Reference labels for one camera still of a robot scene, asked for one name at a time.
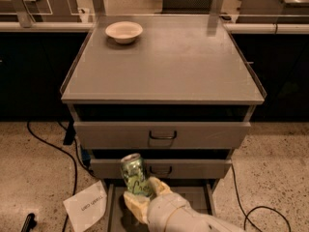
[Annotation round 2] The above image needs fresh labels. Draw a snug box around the grey background desk left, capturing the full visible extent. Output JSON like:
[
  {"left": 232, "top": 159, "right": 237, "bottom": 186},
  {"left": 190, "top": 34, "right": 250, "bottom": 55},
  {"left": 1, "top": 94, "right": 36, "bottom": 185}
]
[{"left": 0, "top": 0, "right": 81, "bottom": 22}]

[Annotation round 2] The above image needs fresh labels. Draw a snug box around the middle grey drawer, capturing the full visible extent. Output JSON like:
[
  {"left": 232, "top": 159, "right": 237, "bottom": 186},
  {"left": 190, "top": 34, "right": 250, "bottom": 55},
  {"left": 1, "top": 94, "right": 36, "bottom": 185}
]
[{"left": 90, "top": 149, "right": 231, "bottom": 179}]

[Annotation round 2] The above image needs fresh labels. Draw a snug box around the top grey drawer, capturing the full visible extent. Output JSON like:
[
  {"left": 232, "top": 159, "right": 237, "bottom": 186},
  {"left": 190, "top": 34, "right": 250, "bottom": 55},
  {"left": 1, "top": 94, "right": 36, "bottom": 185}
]
[{"left": 74, "top": 104, "right": 250, "bottom": 149}]

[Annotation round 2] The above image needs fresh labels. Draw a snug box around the white paper sign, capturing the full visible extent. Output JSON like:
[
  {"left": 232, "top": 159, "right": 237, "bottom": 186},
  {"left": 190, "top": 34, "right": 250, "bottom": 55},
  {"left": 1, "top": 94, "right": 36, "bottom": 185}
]
[{"left": 64, "top": 181, "right": 107, "bottom": 232}]

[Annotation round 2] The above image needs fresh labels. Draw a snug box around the white paper bowl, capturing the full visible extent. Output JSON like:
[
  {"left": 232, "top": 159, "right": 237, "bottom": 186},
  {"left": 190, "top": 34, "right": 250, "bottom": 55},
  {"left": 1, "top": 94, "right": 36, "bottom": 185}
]
[{"left": 105, "top": 21, "right": 143, "bottom": 44}]

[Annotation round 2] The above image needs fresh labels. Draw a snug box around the bottom grey drawer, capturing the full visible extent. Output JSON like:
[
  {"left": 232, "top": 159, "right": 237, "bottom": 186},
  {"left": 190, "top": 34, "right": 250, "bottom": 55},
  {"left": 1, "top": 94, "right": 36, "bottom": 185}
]
[{"left": 106, "top": 179, "right": 215, "bottom": 232}]

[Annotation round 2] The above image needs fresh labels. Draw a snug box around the white horizontal rail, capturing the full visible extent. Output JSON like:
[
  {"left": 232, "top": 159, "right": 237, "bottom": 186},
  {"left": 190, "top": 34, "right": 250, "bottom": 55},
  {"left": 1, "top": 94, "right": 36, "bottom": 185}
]
[{"left": 0, "top": 22, "right": 309, "bottom": 35}]

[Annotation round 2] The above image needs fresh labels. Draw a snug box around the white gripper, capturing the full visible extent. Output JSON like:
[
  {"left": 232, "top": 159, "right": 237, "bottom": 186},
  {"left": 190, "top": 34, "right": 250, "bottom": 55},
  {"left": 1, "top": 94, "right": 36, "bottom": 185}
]
[{"left": 124, "top": 177, "right": 207, "bottom": 232}]

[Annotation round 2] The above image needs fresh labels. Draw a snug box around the black tool handle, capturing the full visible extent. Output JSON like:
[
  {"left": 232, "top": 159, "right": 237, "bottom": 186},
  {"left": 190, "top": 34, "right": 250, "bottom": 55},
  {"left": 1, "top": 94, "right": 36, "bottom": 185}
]
[{"left": 21, "top": 213, "right": 37, "bottom": 232}]

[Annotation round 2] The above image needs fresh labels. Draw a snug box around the grey drawer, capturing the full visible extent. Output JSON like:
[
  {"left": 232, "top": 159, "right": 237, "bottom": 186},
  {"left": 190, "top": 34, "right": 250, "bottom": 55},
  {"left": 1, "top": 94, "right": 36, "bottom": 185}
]
[
  {"left": 74, "top": 104, "right": 250, "bottom": 149},
  {"left": 90, "top": 149, "right": 231, "bottom": 179},
  {"left": 106, "top": 179, "right": 215, "bottom": 232}
]

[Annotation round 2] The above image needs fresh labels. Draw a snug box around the black cable on left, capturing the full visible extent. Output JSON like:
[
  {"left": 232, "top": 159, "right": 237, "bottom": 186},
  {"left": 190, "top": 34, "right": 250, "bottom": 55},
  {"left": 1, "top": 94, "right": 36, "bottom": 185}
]
[{"left": 26, "top": 119, "right": 97, "bottom": 232}]

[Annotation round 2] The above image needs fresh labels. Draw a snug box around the green soda can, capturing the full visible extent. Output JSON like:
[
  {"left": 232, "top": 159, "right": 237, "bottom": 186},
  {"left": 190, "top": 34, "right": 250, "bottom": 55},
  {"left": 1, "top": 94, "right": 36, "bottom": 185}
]
[{"left": 121, "top": 153, "right": 154, "bottom": 197}]

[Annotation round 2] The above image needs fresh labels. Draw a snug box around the grey metal drawer cabinet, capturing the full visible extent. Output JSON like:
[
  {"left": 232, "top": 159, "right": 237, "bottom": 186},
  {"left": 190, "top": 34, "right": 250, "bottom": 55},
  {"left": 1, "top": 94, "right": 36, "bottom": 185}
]
[{"left": 59, "top": 14, "right": 268, "bottom": 232}]

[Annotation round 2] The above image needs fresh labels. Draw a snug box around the black cable on right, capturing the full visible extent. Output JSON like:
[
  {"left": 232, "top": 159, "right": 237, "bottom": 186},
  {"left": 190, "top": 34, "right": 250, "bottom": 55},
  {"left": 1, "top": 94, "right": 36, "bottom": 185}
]
[{"left": 230, "top": 162, "right": 293, "bottom": 232}]

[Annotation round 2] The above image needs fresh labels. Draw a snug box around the black cable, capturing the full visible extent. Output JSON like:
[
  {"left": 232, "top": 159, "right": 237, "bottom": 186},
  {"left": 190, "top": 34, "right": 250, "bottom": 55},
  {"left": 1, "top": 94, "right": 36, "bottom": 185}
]
[
  {"left": 230, "top": 162, "right": 293, "bottom": 232},
  {"left": 26, "top": 119, "right": 97, "bottom": 232}
]

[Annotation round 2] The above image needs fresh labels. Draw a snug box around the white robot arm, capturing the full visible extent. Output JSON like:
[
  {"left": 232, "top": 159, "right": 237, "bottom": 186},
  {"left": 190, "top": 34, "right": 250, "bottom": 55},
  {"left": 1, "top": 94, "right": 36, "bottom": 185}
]
[{"left": 124, "top": 177, "right": 245, "bottom": 232}]

